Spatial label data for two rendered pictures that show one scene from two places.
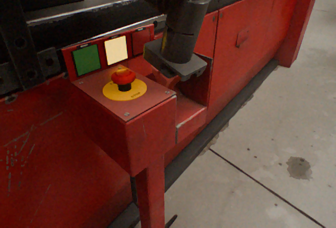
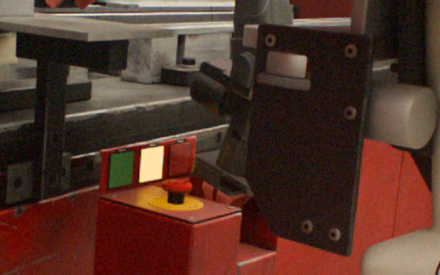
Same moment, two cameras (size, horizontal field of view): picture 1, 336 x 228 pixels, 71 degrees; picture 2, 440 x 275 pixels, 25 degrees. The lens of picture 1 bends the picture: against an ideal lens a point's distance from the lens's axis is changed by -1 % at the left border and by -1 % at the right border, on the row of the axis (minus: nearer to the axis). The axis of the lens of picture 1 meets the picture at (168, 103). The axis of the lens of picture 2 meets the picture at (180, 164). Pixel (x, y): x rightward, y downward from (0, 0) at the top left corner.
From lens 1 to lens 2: 0.92 m
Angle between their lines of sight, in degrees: 24
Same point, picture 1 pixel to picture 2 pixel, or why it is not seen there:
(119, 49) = (155, 163)
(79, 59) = (115, 166)
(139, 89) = (194, 204)
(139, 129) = (203, 240)
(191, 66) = not seen: hidden behind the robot
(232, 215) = not seen: outside the picture
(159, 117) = (223, 235)
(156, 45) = (210, 157)
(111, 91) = (159, 203)
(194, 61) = not seen: hidden behind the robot
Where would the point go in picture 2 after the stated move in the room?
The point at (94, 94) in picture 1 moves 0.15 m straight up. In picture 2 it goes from (140, 204) to (149, 87)
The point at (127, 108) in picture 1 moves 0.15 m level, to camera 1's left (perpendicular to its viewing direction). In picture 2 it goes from (190, 215) to (67, 209)
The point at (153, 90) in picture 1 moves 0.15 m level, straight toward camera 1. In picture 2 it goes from (212, 205) to (239, 239)
